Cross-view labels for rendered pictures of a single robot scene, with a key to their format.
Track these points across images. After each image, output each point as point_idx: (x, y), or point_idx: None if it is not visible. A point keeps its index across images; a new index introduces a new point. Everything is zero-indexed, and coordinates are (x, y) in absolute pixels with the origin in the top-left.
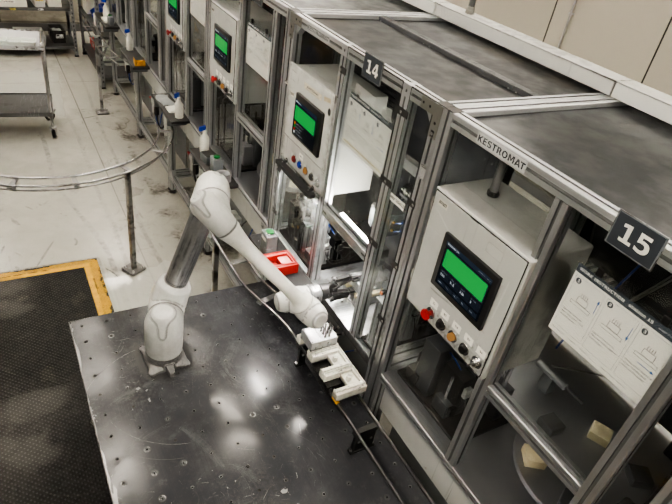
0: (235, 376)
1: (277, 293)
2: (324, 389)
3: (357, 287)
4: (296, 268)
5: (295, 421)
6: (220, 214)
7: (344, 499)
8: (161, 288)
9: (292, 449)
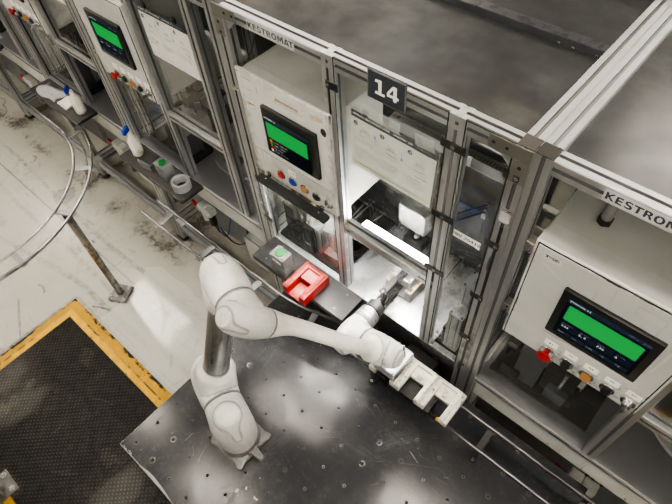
0: (321, 426)
1: None
2: (423, 412)
3: (406, 284)
4: (327, 281)
5: (405, 450)
6: (258, 323)
7: None
8: (207, 384)
9: (419, 485)
